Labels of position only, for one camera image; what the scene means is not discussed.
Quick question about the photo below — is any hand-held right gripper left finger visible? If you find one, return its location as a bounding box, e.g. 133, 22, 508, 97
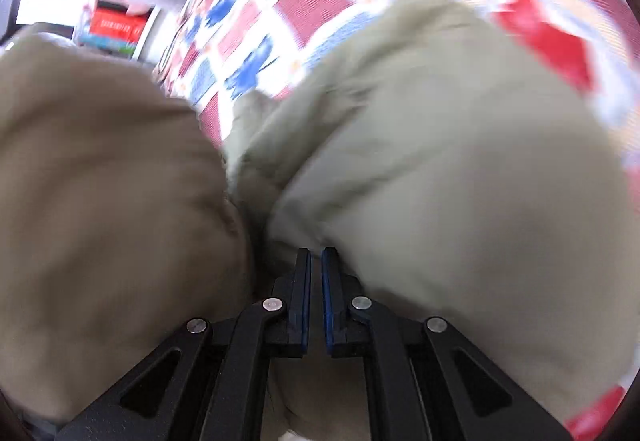
55, 247, 312, 441

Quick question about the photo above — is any white shelf with colourful boxes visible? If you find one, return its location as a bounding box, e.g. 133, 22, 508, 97
72, 0, 161, 62

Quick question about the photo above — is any khaki puffer jacket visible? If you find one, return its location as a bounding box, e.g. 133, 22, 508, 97
0, 0, 640, 441

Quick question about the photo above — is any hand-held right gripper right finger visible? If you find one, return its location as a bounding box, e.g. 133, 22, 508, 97
321, 247, 574, 441

